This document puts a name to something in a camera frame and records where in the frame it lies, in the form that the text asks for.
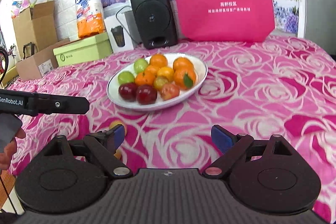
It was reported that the green shoe box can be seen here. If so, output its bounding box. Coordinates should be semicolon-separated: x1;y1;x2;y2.
53;32;113;67

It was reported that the white cup box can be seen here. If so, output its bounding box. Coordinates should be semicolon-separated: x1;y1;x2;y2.
104;11;141;53

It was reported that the black speaker cable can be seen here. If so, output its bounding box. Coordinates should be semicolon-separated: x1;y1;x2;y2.
115;5;140;46

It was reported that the green apple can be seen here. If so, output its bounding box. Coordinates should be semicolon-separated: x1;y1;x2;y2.
133;59;149;74
117;71;135;85

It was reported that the flat cardboard box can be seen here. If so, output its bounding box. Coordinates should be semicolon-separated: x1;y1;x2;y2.
15;38;70;81

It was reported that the brown cardboard box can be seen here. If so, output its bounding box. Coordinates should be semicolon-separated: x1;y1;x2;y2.
13;1;58;58

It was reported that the orange far left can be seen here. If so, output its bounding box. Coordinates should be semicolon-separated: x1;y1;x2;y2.
149;53;168;68

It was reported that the red-yellow peach fruit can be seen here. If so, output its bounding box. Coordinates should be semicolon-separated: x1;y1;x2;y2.
160;83;180;101

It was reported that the person's left hand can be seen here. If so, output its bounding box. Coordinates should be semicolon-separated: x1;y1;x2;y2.
0;128;26;170

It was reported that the orange with leaf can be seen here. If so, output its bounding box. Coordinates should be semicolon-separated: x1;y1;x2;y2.
173;67;197;90

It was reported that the yellow fruit on cloth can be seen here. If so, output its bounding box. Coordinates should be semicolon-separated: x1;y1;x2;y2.
109;120;128;160

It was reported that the pink rose tablecloth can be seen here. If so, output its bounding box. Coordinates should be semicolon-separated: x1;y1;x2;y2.
9;36;335;223

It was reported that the black speaker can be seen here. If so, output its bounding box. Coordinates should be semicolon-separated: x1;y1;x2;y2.
130;0;178;50

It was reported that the orange middle front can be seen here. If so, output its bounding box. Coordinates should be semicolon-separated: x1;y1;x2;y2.
134;71;156;86

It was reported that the dark red apple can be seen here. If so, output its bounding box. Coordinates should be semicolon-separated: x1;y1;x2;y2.
118;83;138;102
136;85;158;105

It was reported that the orange upper right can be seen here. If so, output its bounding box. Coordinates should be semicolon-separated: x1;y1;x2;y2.
173;57;194;71

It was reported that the small yellow-brown fruit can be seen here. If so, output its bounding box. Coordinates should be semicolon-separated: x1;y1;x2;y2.
153;76;169;92

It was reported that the small orange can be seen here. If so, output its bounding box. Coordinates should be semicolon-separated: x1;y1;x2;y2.
145;65;160;77

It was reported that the yellow orange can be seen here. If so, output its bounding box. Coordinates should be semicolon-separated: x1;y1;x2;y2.
157;67;175;83

